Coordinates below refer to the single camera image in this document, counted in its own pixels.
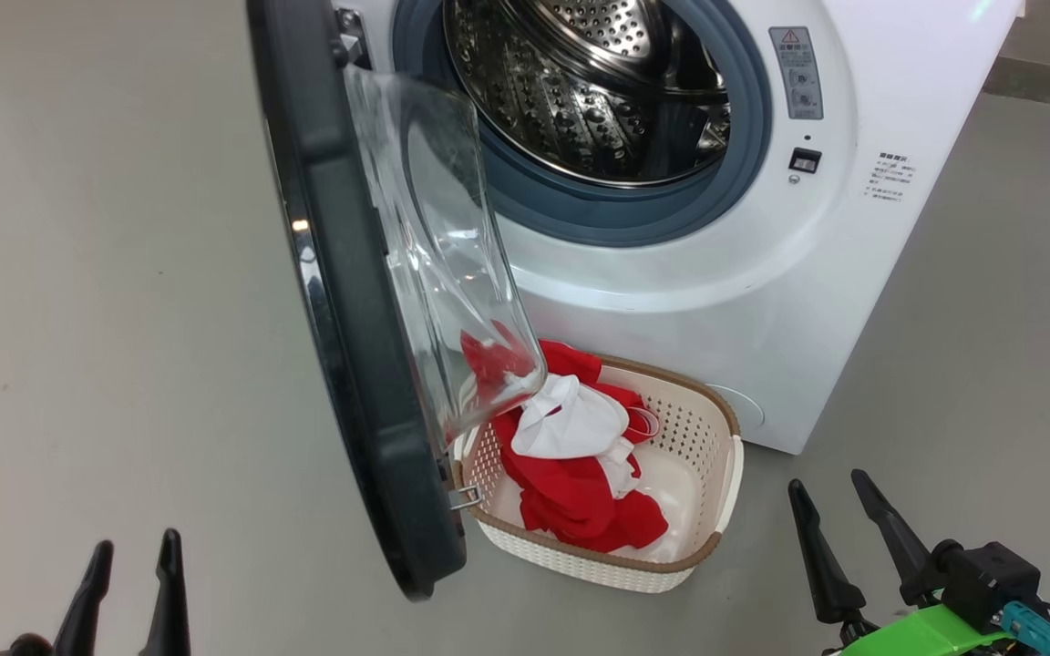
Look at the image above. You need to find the washing machine door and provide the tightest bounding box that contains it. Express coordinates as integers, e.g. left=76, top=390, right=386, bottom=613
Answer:
left=245, top=0, right=549, bottom=602

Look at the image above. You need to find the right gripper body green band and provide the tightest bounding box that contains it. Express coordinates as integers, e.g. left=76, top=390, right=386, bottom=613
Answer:
left=821, top=601, right=1018, bottom=656

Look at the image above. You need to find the red and white garment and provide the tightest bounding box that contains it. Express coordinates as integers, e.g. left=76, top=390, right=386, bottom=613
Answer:
left=459, top=328, right=670, bottom=554

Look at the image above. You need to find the black caution text decal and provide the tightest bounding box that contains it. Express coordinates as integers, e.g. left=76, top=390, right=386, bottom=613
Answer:
left=864, top=150, right=913, bottom=203

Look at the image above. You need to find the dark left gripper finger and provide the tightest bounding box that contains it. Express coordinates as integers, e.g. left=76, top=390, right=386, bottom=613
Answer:
left=53, top=540, right=114, bottom=656
left=140, top=528, right=190, bottom=656

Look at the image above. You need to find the round white filter cover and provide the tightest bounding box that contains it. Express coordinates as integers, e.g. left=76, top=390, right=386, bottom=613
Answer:
left=712, top=383, right=766, bottom=429

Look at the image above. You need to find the perforated steel washer drum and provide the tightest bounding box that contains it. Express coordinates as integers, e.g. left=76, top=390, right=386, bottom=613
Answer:
left=443, top=0, right=732, bottom=188

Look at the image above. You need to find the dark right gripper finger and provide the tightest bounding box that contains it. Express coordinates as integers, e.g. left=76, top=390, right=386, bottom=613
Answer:
left=788, top=479, right=867, bottom=625
left=851, top=469, right=936, bottom=607

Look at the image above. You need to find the grey warning sticker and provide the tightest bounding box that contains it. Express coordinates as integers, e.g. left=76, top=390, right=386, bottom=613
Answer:
left=769, top=26, right=824, bottom=120

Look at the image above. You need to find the white front-load washing machine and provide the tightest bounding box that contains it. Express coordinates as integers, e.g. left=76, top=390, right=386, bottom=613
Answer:
left=334, top=0, right=1025, bottom=455

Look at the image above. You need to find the cream laundry basket brown rim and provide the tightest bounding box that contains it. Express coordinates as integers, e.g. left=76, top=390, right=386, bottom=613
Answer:
left=452, top=354, right=745, bottom=594

